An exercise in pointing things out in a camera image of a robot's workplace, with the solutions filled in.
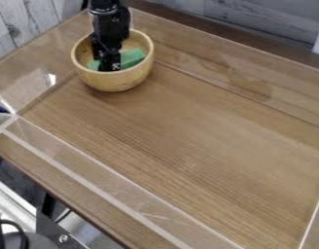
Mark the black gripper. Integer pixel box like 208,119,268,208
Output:
88,0,131,72

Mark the green rectangular block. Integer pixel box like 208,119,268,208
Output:
86,48,145,71

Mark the light wooden bowl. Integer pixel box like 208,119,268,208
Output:
70,29,155,92

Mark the black table leg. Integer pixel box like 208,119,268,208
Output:
41,194,57,218

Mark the clear acrylic corner bracket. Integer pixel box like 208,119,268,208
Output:
128,8,133,30

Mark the clear acrylic tray wall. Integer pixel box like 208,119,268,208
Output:
0,3,319,249

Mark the black metal bracket with screw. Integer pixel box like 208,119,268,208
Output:
36,215,89,249

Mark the black cable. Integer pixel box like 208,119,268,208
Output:
0,220,29,249

